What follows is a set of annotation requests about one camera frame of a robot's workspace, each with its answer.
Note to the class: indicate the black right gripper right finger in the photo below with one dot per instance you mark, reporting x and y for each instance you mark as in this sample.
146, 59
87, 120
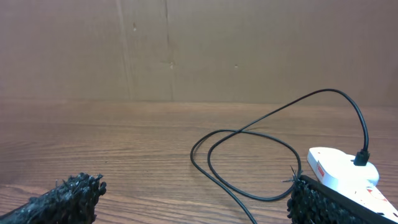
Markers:
313, 202

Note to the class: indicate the white power strip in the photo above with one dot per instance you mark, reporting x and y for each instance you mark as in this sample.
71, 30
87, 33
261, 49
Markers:
366, 196

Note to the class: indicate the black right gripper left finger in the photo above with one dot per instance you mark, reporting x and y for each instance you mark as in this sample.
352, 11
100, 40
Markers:
73, 201

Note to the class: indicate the white charger plug adapter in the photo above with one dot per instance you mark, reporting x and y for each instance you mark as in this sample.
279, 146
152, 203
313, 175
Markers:
339, 168

